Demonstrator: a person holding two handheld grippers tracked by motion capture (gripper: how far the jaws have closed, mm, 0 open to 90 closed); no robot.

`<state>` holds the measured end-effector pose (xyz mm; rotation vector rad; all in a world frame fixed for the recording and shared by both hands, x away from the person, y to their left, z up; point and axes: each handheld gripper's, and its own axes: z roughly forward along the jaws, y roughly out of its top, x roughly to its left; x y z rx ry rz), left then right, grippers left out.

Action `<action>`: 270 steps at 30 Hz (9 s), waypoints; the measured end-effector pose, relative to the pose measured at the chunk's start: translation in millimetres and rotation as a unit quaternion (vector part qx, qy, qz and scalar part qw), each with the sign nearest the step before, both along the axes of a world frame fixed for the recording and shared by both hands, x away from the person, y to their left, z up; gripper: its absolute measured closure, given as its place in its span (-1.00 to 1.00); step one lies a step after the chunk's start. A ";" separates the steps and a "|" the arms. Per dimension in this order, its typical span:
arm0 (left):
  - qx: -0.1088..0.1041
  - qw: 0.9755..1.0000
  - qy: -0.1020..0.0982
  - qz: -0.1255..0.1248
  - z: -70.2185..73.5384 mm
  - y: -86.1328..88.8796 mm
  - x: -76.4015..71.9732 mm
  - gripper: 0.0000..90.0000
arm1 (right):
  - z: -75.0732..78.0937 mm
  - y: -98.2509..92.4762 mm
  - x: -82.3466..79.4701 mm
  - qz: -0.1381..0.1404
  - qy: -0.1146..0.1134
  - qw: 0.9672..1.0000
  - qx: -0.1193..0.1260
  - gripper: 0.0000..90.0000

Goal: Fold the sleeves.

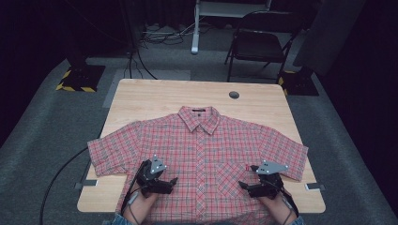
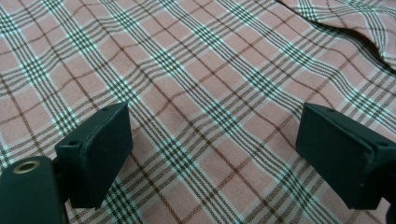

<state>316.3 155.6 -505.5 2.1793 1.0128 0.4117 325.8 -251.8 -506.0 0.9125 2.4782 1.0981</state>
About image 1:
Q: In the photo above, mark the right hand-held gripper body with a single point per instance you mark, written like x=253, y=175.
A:
x=269, y=182

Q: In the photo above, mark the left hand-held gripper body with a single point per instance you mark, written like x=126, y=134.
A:
x=149, y=179

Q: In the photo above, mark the red plaid short-sleeved shirt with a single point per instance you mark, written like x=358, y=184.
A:
x=200, y=156

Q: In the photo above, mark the person's right hand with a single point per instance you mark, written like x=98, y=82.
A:
x=277, y=207

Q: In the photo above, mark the person's left hand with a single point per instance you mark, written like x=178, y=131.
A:
x=140, y=206

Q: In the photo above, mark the grey table grommet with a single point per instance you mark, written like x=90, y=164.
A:
x=234, y=94

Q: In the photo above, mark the black yellow-striped stand base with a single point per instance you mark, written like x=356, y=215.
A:
x=298, y=82
x=82, y=78

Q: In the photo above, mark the black folding chair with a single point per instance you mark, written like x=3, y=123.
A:
x=259, y=43

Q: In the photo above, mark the white metal stand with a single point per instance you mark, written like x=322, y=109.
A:
x=195, y=31

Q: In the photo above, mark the black stand pole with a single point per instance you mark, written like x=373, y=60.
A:
x=133, y=25

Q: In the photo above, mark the dark grey panel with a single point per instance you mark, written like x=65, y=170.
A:
x=328, y=34

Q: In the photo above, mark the grey table bracket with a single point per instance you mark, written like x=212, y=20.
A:
x=87, y=183
x=314, y=186

